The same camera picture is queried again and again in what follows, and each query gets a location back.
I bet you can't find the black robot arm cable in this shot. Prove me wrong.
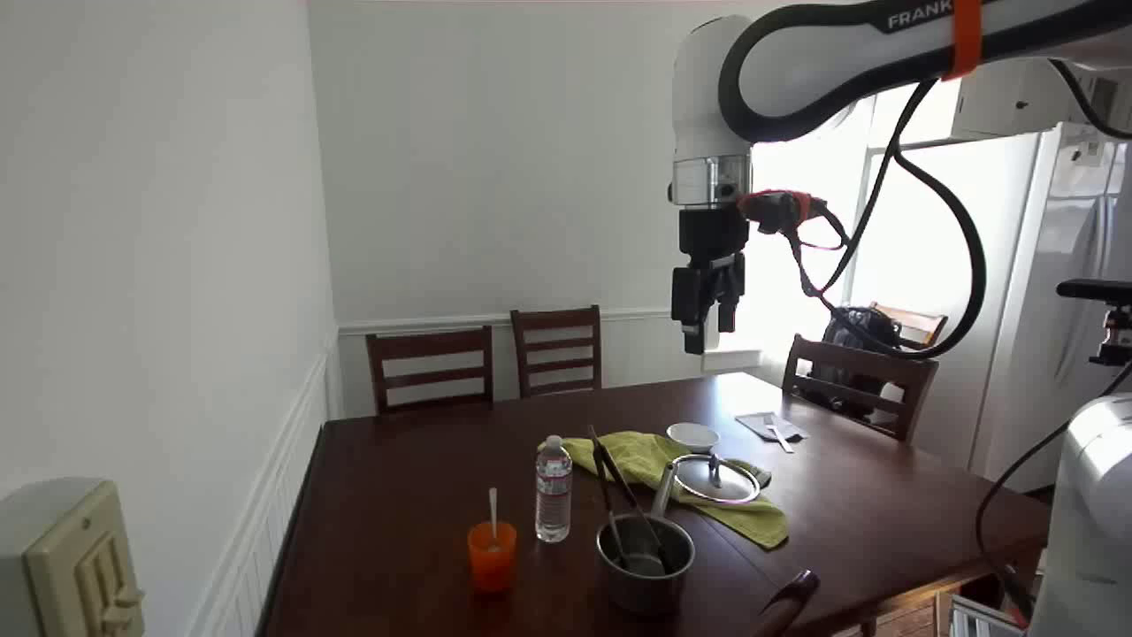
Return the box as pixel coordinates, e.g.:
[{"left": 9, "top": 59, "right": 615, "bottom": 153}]
[{"left": 785, "top": 75, "right": 992, "bottom": 365}]

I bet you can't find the black camera on stand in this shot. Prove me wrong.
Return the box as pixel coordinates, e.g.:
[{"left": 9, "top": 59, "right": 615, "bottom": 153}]
[{"left": 1055, "top": 273, "right": 1132, "bottom": 372}]

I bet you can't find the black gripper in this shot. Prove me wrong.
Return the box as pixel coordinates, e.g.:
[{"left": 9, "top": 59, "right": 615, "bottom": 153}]
[{"left": 667, "top": 207, "right": 753, "bottom": 359}]

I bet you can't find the black backpack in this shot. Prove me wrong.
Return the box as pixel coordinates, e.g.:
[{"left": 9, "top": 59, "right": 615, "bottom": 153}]
[{"left": 817, "top": 302, "right": 906, "bottom": 359}]

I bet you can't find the thin black hanging cable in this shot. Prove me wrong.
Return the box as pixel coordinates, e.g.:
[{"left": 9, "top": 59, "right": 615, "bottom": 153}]
[{"left": 969, "top": 361, "right": 1132, "bottom": 597}]

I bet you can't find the beige wall switch box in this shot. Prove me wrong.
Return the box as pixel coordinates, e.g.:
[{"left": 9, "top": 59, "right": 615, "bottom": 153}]
[{"left": 0, "top": 475, "right": 153, "bottom": 637}]

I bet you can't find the white box on floor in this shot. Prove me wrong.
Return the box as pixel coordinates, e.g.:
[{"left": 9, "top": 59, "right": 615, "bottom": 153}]
[{"left": 944, "top": 590, "right": 1026, "bottom": 637}]

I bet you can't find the dark metal bowl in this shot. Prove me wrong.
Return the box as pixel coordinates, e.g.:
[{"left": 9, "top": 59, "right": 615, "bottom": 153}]
[{"left": 591, "top": 509, "right": 700, "bottom": 622}]

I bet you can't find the white robot controller housing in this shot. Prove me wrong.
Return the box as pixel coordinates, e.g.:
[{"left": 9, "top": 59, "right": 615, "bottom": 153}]
[{"left": 1031, "top": 391, "right": 1132, "bottom": 637}]

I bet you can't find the glass pot lid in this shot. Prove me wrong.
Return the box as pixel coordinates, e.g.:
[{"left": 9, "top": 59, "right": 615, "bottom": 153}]
[{"left": 666, "top": 449, "right": 779, "bottom": 514}]

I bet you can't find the wide dark wooden chair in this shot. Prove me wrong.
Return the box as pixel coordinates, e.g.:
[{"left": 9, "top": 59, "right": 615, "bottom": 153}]
[{"left": 360, "top": 324, "right": 500, "bottom": 423}]

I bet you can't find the orange plastic cup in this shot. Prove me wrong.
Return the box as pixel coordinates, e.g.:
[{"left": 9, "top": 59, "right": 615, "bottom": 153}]
[{"left": 462, "top": 517, "right": 521, "bottom": 597}]

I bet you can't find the yellow-green cloth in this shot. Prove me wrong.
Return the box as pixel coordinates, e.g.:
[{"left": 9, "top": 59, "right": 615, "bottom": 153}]
[{"left": 560, "top": 429, "right": 792, "bottom": 556}]

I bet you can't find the red black wrist camera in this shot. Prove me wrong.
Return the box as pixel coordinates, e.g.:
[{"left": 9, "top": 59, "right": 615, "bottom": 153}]
[{"left": 736, "top": 185, "right": 830, "bottom": 239}]

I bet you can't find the orange strap on arm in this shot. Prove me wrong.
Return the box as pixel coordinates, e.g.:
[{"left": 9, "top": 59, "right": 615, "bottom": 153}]
[{"left": 944, "top": 0, "right": 992, "bottom": 82}]

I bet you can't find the white paper packet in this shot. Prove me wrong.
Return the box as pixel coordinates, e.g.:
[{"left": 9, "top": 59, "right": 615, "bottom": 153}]
[{"left": 732, "top": 407, "right": 807, "bottom": 452}]

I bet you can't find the clear plastic water bottle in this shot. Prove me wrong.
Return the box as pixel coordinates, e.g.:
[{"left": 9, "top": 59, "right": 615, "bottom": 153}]
[{"left": 529, "top": 433, "right": 577, "bottom": 550}]

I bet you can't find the brown wooden chair by window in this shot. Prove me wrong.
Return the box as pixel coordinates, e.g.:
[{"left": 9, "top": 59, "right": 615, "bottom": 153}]
[{"left": 880, "top": 302, "right": 950, "bottom": 356}]

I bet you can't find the white refrigerator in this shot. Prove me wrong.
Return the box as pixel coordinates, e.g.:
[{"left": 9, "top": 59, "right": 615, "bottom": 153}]
[{"left": 950, "top": 114, "right": 1132, "bottom": 497}]

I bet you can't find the small white bowl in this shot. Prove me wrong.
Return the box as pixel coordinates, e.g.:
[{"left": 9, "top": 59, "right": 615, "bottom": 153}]
[{"left": 663, "top": 418, "right": 720, "bottom": 456}]

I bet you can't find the narrow dark wooden chair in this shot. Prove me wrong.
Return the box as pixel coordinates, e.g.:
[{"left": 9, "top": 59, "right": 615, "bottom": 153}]
[{"left": 505, "top": 302, "right": 604, "bottom": 402}]

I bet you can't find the dark wooden chair low back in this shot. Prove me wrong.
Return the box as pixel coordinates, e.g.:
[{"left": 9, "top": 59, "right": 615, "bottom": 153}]
[{"left": 779, "top": 331, "right": 942, "bottom": 445}]

